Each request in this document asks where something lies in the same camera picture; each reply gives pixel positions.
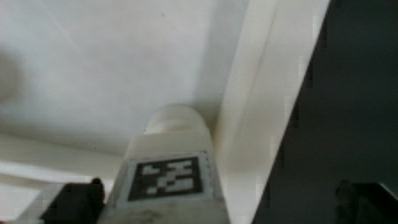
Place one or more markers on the white table leg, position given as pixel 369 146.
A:
pixel 167 190

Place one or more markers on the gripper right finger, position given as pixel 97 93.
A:
pixel 366 204

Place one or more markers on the white square tabletop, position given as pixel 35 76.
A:
pixel 103 58

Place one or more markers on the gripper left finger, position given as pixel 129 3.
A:
pixel 76 205

